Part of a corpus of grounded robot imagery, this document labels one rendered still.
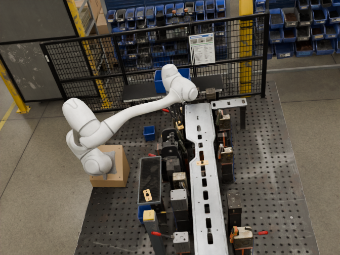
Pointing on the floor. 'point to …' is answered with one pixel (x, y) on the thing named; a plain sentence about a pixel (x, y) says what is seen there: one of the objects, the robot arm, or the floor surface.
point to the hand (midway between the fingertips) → (178, 120)
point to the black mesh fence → (161, 58)
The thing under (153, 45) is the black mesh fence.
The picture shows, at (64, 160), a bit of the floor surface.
